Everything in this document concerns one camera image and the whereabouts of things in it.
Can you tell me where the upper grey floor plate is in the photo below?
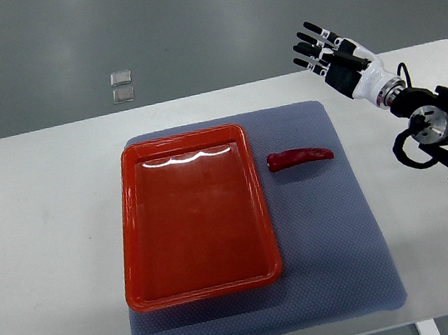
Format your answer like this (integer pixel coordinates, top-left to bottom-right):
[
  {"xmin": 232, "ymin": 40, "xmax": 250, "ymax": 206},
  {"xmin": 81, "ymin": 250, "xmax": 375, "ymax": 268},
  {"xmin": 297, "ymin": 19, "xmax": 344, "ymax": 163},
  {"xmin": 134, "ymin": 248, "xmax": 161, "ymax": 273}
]
[{"xmin": 109, "ymin": 69, "xmax": 132, "ymax": 87}]

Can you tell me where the red chili pepper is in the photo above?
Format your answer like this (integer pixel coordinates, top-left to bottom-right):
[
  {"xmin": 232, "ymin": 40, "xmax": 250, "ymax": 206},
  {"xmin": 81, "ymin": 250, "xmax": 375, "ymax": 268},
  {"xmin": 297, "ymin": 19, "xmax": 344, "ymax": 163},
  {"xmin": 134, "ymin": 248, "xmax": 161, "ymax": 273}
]
[{"xmin": 266, "ymin": 147, "xmax": 335, "ymax": 173}]

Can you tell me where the red plastic tray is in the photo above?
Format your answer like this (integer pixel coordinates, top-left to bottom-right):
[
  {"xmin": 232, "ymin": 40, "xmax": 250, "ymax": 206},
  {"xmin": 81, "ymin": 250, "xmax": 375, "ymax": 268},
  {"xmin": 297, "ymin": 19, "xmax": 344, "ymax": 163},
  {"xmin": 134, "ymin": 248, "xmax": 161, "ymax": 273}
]
[{"xmin": 121, "ymin": 124, "xmax": 283, "ymax": 313}]

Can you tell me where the grey-blue textured mat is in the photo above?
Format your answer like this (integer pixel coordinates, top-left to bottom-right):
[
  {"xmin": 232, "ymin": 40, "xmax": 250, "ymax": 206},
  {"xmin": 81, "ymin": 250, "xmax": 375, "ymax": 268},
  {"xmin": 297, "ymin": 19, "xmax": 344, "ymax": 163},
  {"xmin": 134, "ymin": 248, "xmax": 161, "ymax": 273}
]
[{"xmin": 126, "ymin": 101, "xmax": 407, "ymax": 335}]

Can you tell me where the white table leg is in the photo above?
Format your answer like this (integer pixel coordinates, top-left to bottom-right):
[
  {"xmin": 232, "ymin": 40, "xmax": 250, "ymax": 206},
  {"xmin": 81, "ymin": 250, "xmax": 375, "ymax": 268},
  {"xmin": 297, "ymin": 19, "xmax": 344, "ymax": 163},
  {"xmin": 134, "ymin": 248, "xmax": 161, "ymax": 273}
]
[{"xmin": 415, "ymin": 318, "xmax": 441, "ymax": 335}]

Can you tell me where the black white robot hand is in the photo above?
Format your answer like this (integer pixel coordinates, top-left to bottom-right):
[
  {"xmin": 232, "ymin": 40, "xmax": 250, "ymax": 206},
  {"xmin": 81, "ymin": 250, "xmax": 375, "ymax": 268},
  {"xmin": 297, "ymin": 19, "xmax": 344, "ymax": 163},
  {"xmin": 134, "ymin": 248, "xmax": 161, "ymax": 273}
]
[{"xmin": 293, "ymin": 22, "xmax": 405, "ymax": 108}]

